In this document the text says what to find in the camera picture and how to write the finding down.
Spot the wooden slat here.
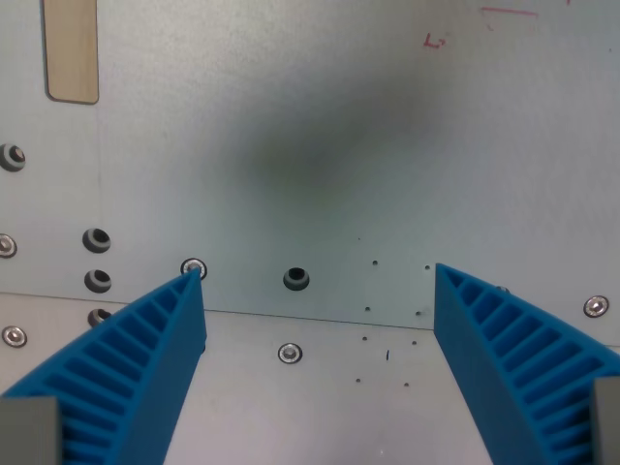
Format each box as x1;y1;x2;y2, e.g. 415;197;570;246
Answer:
41;0;101;105

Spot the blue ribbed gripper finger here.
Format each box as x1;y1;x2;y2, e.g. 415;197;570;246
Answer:
0;266;208;465
433;263;620;465

